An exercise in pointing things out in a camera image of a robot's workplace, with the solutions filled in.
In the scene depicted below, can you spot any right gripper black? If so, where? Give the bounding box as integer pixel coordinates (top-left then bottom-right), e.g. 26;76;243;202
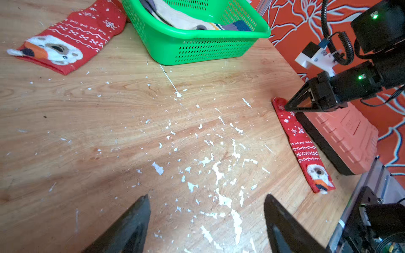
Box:
285;61;387;112

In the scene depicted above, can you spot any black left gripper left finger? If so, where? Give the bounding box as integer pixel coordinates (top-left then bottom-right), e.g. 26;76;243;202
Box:
83;195;151;253

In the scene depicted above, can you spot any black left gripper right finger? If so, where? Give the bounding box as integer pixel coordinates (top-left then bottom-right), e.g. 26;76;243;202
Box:
264;194;327;253

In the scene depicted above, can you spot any red christmas sock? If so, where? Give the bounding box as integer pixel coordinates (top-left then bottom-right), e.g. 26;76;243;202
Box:
272;98;335;194

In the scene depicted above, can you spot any green plastic basket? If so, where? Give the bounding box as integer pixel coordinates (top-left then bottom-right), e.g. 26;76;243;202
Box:
122;1;271;65

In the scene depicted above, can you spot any cream striped sock purple toe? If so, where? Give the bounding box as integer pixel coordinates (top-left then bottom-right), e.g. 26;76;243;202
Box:
140;0;252;32

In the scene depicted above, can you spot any red snowflake sock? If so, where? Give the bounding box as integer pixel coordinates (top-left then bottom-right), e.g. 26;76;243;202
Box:
7;0;127;75

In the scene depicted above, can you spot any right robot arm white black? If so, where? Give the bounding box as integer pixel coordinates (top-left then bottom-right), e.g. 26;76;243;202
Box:
284;1;405;112

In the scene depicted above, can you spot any orange plastic tool case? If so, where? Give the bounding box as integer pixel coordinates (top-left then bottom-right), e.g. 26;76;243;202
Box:
295;103;378;176

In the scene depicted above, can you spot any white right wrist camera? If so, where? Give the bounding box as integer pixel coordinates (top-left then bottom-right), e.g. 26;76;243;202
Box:
295;39;338;77

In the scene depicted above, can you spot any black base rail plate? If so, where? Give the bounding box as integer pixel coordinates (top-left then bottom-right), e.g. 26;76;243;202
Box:
327;157;405;253

